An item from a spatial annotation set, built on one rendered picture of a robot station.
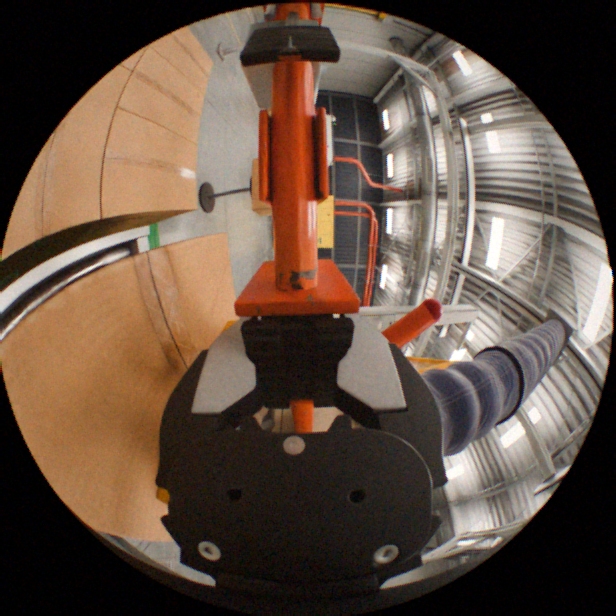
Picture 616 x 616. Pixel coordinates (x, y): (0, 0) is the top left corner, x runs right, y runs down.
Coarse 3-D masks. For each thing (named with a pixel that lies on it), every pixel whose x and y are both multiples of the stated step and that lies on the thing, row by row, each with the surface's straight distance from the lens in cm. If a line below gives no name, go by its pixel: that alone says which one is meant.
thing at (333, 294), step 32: (256, 288) 10; (320, 288) 9; (352, 288) 9; (256, 320) 8; (288, 320) 8; (320, 320) 8; (352, 320) 8; (256, 352) 9; (288, 352) 9; (320, 352) 8; (288, 384) 11; (320, 384) 10
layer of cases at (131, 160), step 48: (144, 48) 108; (192, 48) 145; (96, 96) 79; (144, 96) 93; (192, 96) 126; (48, 144) 65; (96, 144) 70; (144, 144) 83; (192, 144) 113; (48, 192) 60; (96, 192) 64; (144, 192) 76; (192, 192) 104; (48, 240) 61; (0, 288) 85
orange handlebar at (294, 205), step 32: (288, 64) 12; (288, 96) 10; (288, 128) 9; (320, 128) 9; (288, 160) 8; (320, 160) 8; (288, 192) 8; (320, 192) 8; (288, 224) 8; (288, 256) 8; (288, 288) 9
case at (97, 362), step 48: (192, 240) 24; (96, 288) 14; (144, 288) 17; (192, 288) 23; (48, 336) 13; (96, 336) 14; (144, 336) 17; (192, 336) 23; (48, 384) 13; (96, 384) 14; (144, 384) 17; (48, 432) 14; (96, 432) 15; (144, 432) 18; (48, 480) 15; (96, 480) 16; (144, 480) 19; (96, 528) 18; (144, 528) 21
